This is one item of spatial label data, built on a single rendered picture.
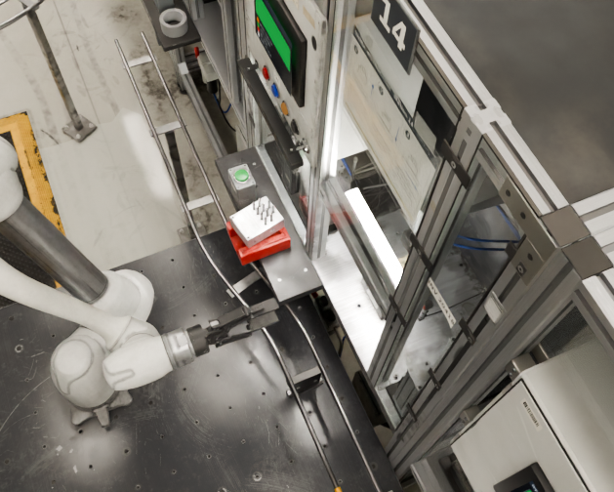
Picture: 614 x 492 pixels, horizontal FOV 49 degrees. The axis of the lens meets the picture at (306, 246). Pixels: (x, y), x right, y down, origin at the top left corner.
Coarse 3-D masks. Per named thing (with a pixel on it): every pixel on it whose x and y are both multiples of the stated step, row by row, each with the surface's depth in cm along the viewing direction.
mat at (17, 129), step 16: (0, 128) 329; (16, 128) 330; (16, 144) 325; (32, 144) 326; (32, 160) 322; (32, 176) 317; (32, 192) 313; (48, 192) 314; (48, 208) 310; (0, 240) 301; (0, 256) 297; (16, 256) 298; (32, 272) 294; (0, 304) 287
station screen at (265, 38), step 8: (264, 0) 141; (256, 16) 151; (272, 16) 139; (256, 24) 154; (280, 24) 136; (256, 32) 156; (264, 32) 150; (280, 32) 138; (264, 40) 152; (288, 40) 135; (272, 48) 148; (272, 56) 150; (280, 56) 144; (280, 64) 147; (280, 72) 149; (288, 72) 143; (288, 80) 145; (288, 88) 147
